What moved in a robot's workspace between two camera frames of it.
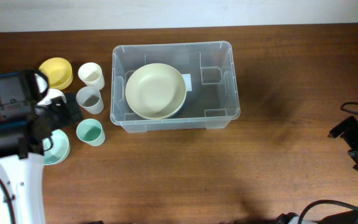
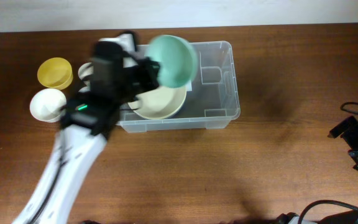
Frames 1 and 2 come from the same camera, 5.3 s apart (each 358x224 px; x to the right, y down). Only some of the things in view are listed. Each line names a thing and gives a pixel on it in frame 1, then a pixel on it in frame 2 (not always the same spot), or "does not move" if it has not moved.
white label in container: x=188 y=81 does not move
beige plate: x=156 y=91 does not move
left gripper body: x=60 y=114 → x=138 y=78
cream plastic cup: x=91 y=74 does not move
